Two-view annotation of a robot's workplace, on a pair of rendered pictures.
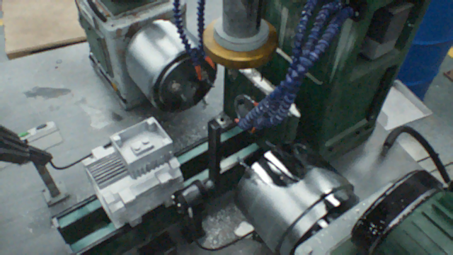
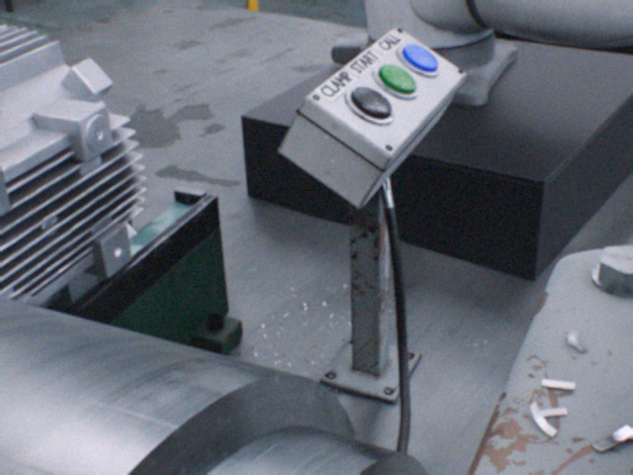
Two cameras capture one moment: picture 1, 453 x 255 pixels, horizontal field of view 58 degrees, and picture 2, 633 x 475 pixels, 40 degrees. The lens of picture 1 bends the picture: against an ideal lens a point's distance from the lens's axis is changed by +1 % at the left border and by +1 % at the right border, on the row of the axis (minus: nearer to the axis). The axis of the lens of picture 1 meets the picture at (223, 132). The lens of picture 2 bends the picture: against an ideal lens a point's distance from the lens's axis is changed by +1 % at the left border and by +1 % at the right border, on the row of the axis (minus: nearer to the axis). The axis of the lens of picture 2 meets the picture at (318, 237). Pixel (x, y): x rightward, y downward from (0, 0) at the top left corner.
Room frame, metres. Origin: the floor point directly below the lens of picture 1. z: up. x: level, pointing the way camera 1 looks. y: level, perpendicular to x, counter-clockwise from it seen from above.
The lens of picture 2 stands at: (1.20, 0.20, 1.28)
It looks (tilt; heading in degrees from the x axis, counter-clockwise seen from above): 29 degrees down; 152
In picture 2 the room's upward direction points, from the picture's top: 2 degrees counter-clockwise
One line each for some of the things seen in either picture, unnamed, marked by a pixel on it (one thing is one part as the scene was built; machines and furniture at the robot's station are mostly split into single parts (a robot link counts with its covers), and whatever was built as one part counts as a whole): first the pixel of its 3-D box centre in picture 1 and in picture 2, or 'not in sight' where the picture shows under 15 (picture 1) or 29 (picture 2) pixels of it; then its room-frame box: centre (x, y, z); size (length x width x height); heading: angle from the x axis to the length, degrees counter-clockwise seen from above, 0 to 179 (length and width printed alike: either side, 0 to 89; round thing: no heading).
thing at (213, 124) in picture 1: (214, 158); not in sight; (0.60, 0.02, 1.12); 0.04 x 0.03 x 0.26; 126
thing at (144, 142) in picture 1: (143, 148); not in sight; (0.63, 0.20, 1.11); 0.12 x 0.11 x 0.07; 126
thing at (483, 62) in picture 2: not in sight; (415, 51); (0.32, 0.82, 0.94); 0.22 x 0.18 x 0.06; 37
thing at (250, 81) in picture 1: (264, 117); not in sight; (0.87, -0.13, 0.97); 0.30 x 0.11 x 0.34; 36
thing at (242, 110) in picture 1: (249, 117); not in sight; (0.84, -0.08, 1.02); 0.15 x 0.02 x 0.15; 36
